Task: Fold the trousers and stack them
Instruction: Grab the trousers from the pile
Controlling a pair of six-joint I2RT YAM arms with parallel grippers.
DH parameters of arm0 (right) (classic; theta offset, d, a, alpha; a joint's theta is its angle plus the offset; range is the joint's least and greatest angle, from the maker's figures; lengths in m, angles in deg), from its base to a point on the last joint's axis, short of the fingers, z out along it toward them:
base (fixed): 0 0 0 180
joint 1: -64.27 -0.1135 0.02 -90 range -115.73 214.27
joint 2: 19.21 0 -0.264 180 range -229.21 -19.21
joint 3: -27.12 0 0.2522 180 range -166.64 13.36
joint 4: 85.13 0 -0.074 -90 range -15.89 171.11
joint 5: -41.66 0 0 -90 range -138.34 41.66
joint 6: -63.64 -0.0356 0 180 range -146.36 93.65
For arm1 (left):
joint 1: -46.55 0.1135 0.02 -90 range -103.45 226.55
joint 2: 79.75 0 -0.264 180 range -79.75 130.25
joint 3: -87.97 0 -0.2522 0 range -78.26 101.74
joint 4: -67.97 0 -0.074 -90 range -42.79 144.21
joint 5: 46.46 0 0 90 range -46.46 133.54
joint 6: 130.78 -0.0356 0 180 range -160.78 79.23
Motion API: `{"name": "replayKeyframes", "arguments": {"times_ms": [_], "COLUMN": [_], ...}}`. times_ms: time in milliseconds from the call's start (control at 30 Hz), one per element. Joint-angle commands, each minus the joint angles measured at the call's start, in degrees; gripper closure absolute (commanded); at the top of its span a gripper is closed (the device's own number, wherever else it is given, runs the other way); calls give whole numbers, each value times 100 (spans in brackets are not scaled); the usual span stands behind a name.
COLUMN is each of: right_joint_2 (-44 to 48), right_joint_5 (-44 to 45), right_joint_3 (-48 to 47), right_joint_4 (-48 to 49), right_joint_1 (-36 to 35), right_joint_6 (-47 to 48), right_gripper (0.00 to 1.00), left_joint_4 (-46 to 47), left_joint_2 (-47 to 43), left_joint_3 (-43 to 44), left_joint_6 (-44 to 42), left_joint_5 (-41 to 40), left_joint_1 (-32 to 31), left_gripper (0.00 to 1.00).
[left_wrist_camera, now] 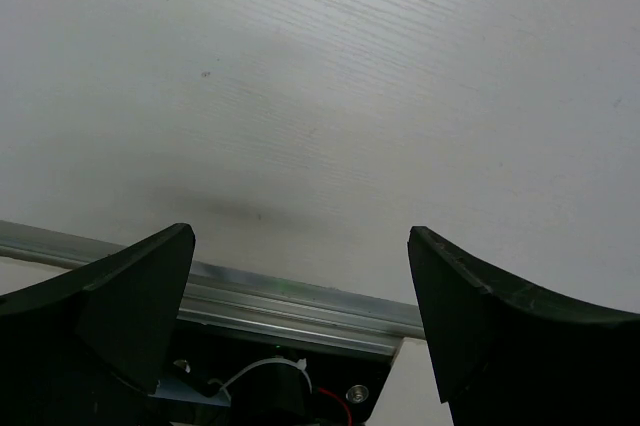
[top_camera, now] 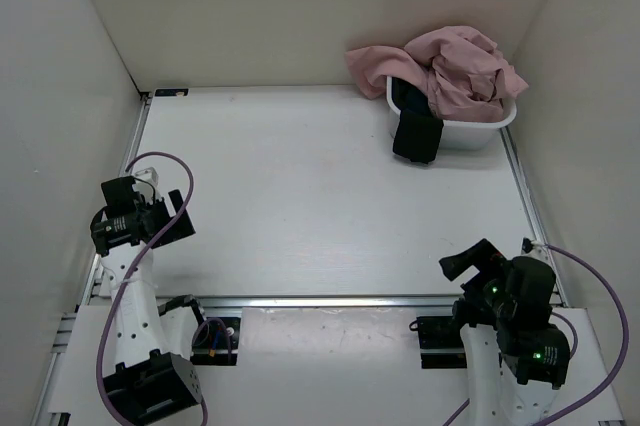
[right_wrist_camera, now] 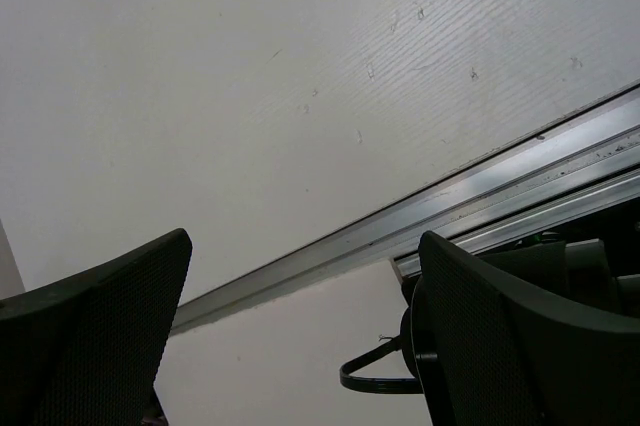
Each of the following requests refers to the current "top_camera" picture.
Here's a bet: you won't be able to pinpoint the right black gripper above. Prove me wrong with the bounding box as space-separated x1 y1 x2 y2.
439 237 515 317

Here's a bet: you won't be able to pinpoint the pink trousers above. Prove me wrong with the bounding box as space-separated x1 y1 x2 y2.
345 26 528 123

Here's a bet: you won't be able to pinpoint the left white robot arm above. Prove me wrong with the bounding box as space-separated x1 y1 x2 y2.
90 167 210 425

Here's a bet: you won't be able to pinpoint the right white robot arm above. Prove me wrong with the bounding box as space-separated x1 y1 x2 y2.
439 239 571 425

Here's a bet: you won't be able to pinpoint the blue corner label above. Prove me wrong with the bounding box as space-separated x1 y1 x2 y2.
154 88 189 97

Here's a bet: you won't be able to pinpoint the white plastic basket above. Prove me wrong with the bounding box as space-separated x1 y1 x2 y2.
386 76 517 151

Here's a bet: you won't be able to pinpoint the black garment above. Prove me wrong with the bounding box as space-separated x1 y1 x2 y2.
391 78 444 164

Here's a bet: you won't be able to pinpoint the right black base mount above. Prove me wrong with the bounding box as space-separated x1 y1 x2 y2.
409 316 467 370

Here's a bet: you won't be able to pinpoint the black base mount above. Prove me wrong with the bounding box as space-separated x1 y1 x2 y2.
158 295 241 366
409 316 467 370

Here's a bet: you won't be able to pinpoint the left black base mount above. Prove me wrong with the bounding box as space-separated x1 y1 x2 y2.
158 295 241 366

